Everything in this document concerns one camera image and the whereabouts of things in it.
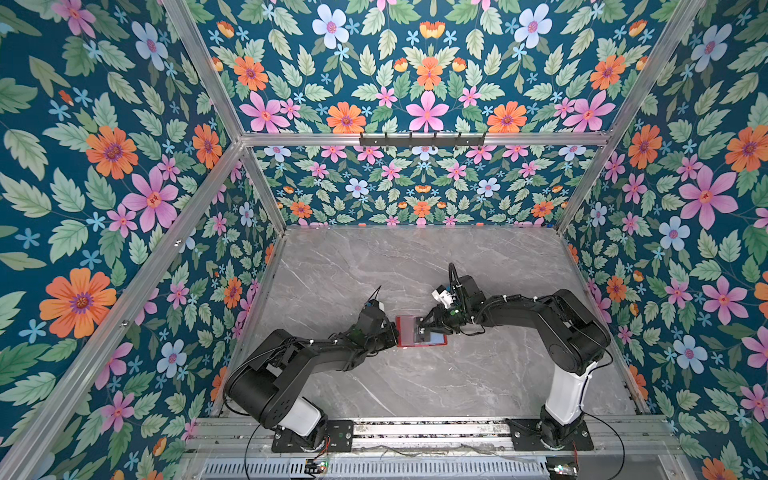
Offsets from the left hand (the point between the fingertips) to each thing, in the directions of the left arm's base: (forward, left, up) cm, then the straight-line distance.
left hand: (405, 329), depth 89 cm
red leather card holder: (0, -1, -3) cm, 3 cm away
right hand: (+2, -5, 0) cm, 6 cm away
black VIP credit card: (0, -5, -2) cm, 5 cm away
